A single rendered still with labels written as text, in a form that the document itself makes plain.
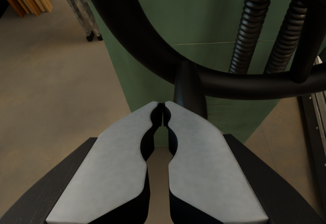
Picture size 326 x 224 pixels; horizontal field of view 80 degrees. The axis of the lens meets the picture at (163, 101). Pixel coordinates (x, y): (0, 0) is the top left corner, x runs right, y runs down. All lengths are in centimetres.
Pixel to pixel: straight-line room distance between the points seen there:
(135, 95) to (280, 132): 73
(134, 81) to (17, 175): 76
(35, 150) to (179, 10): 92
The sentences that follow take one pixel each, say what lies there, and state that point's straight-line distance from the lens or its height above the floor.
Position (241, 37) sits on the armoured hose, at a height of 70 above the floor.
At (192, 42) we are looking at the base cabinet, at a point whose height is 59.
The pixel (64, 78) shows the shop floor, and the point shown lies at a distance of 127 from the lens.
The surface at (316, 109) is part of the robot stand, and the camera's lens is 99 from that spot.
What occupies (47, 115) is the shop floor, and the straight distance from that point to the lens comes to 116.
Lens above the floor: 85
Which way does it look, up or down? 57 degrees down
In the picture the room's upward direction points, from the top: 5 degrees counter-clockwise
